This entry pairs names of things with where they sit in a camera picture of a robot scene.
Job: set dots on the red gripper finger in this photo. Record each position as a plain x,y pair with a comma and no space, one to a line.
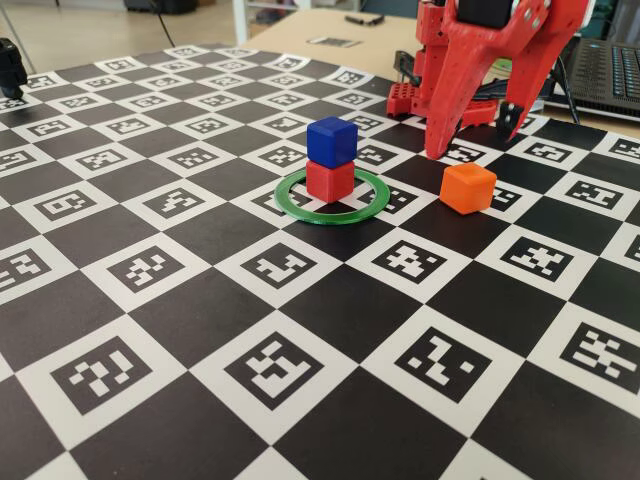
540,50
450,90

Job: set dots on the orange cube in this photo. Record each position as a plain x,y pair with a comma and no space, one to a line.
465,190

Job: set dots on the blue cube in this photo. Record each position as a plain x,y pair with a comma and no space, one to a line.
330,142

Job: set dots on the red cube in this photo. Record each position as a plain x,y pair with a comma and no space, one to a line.
327,182

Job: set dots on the red perforated robot base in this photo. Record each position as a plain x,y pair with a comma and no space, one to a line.
402,97

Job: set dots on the black laptop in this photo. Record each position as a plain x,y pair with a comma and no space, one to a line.
600,75

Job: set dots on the small printed marker sheet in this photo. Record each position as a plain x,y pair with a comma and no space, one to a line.
334,42

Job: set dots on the black white marker checkerboard mat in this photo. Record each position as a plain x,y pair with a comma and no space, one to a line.
350,310

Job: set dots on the black box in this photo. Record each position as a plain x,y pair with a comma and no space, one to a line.
160,5

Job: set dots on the black clamp device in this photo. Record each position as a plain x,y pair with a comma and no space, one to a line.
10,65

